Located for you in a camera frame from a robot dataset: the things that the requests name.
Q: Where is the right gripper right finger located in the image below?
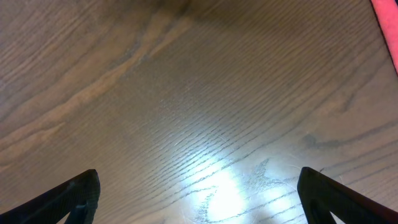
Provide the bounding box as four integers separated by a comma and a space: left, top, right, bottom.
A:
297, 167, 397, 224

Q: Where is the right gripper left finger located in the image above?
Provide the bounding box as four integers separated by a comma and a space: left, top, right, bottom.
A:
1, 169, 101, 224

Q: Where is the red garment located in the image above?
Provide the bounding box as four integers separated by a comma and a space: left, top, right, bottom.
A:
371, 0, 398, 71

